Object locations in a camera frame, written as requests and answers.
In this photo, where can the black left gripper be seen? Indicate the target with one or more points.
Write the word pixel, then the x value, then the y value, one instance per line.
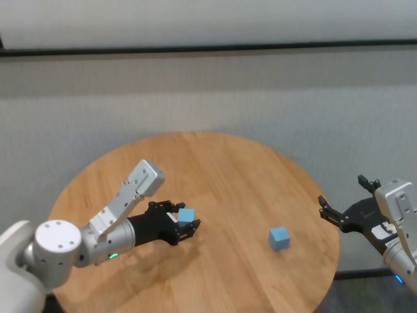
pixel 153 228

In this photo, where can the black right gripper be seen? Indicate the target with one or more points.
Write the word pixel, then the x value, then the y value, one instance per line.
pixel 365 218

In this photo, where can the blue cube building block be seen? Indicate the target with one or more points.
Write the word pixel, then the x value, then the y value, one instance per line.
pixel 279 238
pixel 186 216

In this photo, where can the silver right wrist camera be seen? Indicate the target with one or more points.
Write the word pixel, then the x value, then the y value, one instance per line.
pixel 400 202

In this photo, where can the black wall rail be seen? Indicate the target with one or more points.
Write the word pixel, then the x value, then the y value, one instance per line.
pixel 208 48

